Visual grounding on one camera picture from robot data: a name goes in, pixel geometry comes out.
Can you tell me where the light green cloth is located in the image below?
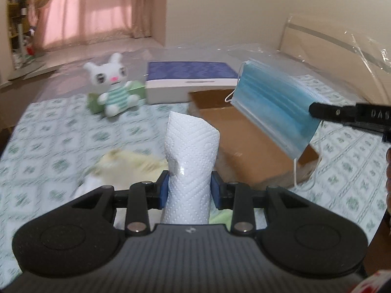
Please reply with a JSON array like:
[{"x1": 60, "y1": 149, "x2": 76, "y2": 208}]
[{"x1": 209, "y1": 210, "x2": 233, "y2": 230}]

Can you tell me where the green rectangular box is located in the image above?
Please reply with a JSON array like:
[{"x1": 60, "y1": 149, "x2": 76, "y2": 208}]
[{"x1": 87, "y1": 81, "x2": 146, "y2": 118}]

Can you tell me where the person's right hand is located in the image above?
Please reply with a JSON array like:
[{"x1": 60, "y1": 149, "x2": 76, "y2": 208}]
[{"x1": 385, "y1": 148, "x2": 391, "y2": 215}]

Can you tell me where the cream fluffy towel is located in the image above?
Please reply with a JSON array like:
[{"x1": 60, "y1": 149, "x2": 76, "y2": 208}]
[{"x1": 72, "y1": 149, "x2": 168, "y2": 199}]

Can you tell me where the brown cardboard tray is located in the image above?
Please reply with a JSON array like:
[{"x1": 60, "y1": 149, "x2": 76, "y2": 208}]
[{"x1": 187, "y1": 89, "x2": 319, "y2": 190}]

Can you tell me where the white paper towel sheet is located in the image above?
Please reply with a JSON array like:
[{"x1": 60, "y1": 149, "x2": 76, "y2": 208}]
[{"x1": 161, "y1": 112, "x2": 220, "y2": 225}]

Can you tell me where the purple and white box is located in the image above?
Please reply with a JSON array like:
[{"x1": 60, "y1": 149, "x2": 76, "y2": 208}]
[{"x1": 144, "y1": 62, "x2": 238, "y2": 105}]

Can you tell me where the white bunny plush toy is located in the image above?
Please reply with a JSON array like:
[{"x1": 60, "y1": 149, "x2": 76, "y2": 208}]
[{"x1": 83, "y1": 52, "x2": 141, "y2": 118}]

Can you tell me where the wooden shelf unit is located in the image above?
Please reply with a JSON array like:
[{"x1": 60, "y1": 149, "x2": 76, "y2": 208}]
[{"x1": 7, "y1": 0, "x2": 34, "y2": 70}]

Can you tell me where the pink curtain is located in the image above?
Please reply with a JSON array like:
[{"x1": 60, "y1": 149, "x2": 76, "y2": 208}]
[{"x1": 33, "y1": 0, "x2": 152, "y2": 51}]

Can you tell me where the blue surgical face mask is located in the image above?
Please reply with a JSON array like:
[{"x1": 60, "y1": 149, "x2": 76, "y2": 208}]
[{"x1": 225, "y1": 57, "x2": 326, "y2": 191}]

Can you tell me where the clear plastic sheet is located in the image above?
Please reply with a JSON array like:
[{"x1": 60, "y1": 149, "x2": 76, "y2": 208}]
[{"x1": 163, "y1": 13, "x2": 390, "y2": 105}]

